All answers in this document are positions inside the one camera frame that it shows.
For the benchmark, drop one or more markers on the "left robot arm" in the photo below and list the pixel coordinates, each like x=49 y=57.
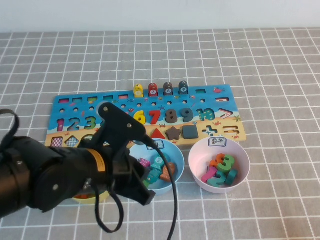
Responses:
x=30 y=175

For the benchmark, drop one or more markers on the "pink wooden number one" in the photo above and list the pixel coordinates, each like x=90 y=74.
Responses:
x=208 y=175

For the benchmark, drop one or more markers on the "dark slate wooden fish piece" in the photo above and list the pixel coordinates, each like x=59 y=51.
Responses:
x=183 y=88

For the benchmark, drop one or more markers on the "teal wooden fish piece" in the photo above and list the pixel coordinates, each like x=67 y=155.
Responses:
x=157 y=161

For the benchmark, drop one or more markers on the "orange wooden plus sign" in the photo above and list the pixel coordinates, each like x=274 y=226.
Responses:
x=83 y=196

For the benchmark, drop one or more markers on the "yellow wooden number six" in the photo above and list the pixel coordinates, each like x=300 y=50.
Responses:
x=140 y=119

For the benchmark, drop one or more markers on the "pale pink plastic bowl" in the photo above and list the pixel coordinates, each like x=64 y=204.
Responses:
x=196 y=172

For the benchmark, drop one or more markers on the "red wooden triangle block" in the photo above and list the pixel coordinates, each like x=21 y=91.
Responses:
x=157 y=135

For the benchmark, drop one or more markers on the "blue-green wooden fish piece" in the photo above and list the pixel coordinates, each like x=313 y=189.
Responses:
x=153 y=176

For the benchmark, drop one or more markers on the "paper label on blue bowl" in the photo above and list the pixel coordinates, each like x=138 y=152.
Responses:
x=160 y=145

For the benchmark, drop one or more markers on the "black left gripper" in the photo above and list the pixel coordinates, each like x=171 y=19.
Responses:
x=125 y=175

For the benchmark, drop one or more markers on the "green wooden number three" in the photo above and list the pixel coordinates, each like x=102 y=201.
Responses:
x=226 y=163

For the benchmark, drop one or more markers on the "brown wooden number eight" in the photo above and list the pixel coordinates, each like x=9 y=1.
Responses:
x=171 y=116

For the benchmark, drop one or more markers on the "orange wooden fish piece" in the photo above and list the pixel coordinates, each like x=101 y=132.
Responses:
x=165 y=173

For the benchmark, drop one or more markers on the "teal wooden number two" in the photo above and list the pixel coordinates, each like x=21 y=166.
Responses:
x=217 y=180

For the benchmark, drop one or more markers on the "red wooden number seven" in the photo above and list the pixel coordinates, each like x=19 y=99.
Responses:
x=155 y=117

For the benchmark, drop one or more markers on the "brown wooden star block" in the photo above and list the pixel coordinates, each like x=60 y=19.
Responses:
x=173 y=133

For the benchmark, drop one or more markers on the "yellow plastic bowl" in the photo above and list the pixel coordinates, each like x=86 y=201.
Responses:
x=100 y=198

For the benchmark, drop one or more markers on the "light blue plastic bowl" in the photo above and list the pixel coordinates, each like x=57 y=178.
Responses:
x=178 y=162

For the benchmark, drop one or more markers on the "orange wooden number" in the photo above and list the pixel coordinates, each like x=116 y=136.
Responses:
x=213 y=162

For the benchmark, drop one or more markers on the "dark teal wooden number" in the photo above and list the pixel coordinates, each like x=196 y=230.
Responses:
x=231 y=177

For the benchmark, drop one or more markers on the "yellow wooden fish piece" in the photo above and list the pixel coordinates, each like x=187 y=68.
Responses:
x=138 y=91

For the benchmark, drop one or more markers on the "magenta wooden fish piece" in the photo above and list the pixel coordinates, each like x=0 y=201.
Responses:
x=144 y=162

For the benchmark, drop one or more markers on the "dark slate wooden square block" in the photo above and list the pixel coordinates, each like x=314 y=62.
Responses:
x=190 y=131

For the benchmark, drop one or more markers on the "paper label on pink bowl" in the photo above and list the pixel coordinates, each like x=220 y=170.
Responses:
x=217 y=141

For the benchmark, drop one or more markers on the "grey checked tablecloth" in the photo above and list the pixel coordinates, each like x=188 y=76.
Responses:
x=275 y=100

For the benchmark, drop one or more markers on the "slate wooden number nine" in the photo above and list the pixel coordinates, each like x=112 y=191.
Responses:
x=190 y=113

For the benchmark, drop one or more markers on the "blue wooden number puzzle board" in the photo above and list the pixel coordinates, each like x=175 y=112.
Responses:
x=147 y=103

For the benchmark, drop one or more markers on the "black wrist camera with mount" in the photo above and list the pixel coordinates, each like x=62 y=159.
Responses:
x=120 y=125

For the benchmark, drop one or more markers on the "brown wooden fish piece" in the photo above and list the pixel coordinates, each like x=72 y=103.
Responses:
x=168 y=89

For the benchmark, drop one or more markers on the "red wooden fish piece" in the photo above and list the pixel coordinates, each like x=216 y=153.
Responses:
x=153 y=90

